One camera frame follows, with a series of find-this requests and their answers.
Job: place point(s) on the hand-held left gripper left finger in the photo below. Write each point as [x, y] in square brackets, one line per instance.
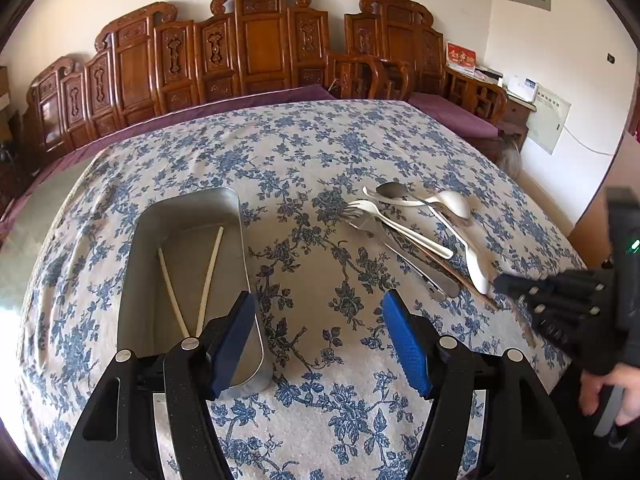
[232, 347]

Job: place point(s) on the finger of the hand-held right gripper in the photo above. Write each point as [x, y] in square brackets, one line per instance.
[570, 330]
[550, 284]

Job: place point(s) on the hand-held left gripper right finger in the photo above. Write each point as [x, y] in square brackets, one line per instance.
[407, 345]

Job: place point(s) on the long white spoon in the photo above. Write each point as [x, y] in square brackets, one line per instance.
[477, 272]

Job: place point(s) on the metal fork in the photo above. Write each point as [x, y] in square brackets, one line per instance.
[415, 265]

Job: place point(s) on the brown wooden chopstick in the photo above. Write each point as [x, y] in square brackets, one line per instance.
[467, 285]

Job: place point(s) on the white fork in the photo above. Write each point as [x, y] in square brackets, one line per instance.
[400, 232]

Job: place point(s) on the metal utensil tray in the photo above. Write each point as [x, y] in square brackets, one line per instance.
[150, 270]

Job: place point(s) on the short white spoon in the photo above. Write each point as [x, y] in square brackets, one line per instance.
[452, 205]

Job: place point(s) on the metal spoon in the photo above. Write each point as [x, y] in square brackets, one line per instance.
[393, 190]

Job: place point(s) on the person's right hand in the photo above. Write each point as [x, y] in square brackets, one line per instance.
[627, 400]

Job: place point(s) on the brown wooden cabinet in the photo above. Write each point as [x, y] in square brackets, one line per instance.
[592, 230]

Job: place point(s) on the white chopstick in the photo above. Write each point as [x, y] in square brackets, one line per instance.
[172, 295]
[210, 275]

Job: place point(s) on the wooden side table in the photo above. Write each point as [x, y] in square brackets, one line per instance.
[515, 120]

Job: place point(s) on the purple armchair cushion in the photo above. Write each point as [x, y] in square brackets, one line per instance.
[455, 115]

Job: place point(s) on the white box with blue print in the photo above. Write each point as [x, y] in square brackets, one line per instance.
[522, 87]

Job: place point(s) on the blue floral tablecloth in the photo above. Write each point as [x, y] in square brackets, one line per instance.
[310, 160]

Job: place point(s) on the red gift box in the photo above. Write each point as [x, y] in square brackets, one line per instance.
[461, 57]

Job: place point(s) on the carved wooden bench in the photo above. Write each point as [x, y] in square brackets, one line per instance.
[200, 60]

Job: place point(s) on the carved wooden armchair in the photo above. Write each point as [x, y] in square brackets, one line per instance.
[390, 40]

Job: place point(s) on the dark wooden furniture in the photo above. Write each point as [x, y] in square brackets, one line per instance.
[7, 150]

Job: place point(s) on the pale wall cabinet cover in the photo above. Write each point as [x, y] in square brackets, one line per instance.
[547, 125]

